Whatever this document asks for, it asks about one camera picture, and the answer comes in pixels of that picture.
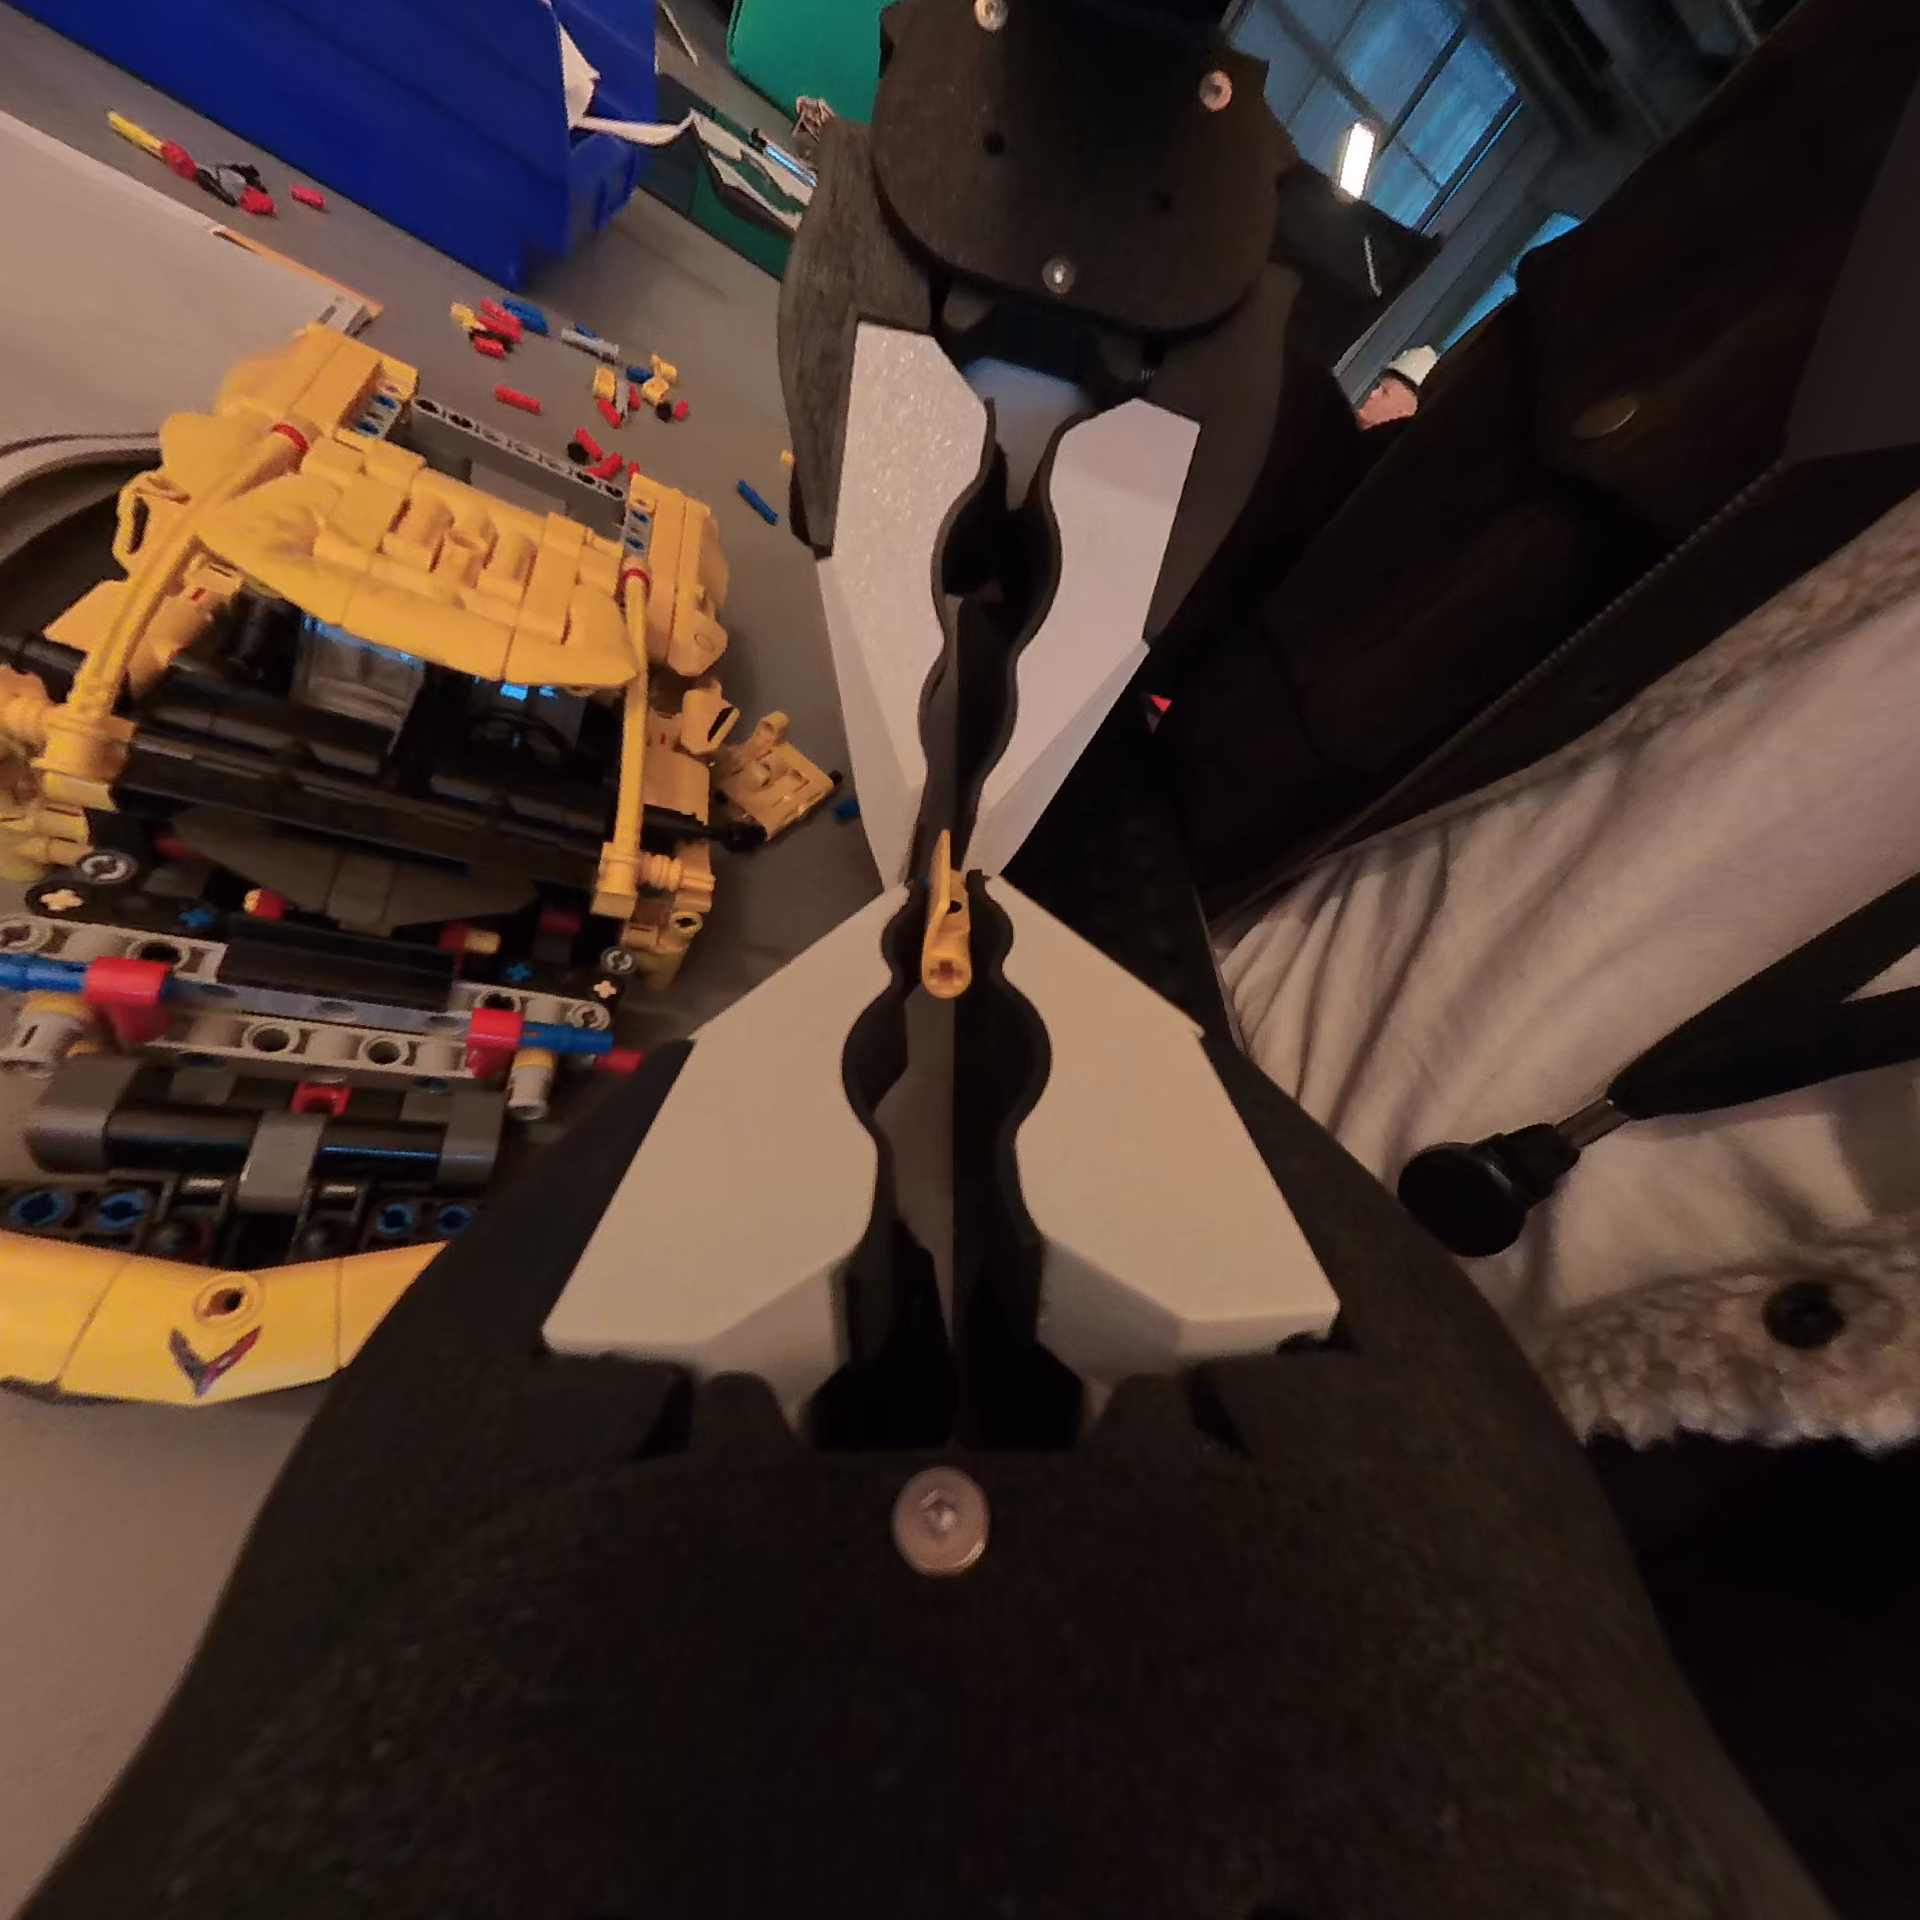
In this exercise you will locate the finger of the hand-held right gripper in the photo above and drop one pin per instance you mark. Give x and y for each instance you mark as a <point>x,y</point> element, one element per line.
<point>1108,557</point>
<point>884,524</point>

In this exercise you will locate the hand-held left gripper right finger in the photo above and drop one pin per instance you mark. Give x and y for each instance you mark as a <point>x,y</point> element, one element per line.
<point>1171,1185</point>

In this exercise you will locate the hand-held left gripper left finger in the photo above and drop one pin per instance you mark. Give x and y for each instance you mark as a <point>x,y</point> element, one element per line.
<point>720,1185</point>

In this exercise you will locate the yellow brick with blue pins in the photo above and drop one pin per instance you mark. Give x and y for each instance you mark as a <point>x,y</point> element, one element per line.
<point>772,781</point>

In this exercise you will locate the yellow connector brick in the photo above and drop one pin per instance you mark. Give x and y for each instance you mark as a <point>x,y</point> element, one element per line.
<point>944,939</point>

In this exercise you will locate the yellow toy brick car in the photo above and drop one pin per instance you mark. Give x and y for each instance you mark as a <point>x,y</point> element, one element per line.
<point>421,571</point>

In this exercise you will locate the grey desk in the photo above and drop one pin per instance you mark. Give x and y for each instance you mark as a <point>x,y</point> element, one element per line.
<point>148,1501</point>

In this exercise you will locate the scattered small coloured bricks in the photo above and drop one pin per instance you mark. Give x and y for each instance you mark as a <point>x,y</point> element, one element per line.
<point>599,405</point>

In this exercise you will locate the green cutting mat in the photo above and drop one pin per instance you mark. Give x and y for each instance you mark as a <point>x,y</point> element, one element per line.
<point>749,181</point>

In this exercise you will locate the white shirt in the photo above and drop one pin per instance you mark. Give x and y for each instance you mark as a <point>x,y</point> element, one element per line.
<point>1499,931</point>

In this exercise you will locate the crumpled white paper wrappers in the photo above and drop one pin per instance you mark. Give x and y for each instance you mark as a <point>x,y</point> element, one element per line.
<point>599,91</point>

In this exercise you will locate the blue plastic bin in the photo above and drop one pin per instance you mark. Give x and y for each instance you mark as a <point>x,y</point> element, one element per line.
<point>375,105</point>

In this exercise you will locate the white instruction booklet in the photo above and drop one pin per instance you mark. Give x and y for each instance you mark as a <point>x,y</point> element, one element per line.
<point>119,347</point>

